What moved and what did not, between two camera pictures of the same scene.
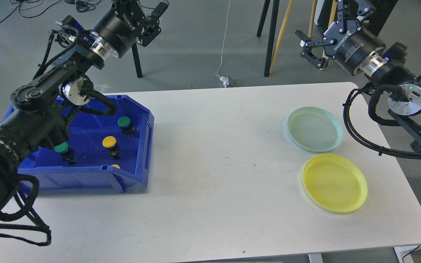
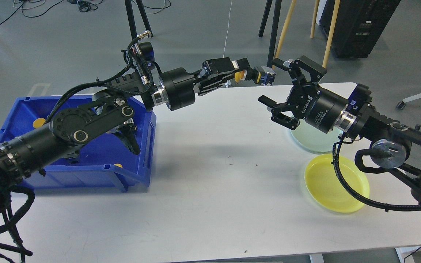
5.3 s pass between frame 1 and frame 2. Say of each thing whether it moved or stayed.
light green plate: stayed
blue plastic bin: stayed
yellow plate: stayed
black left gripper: moved
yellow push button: moved
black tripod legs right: stayed
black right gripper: moved
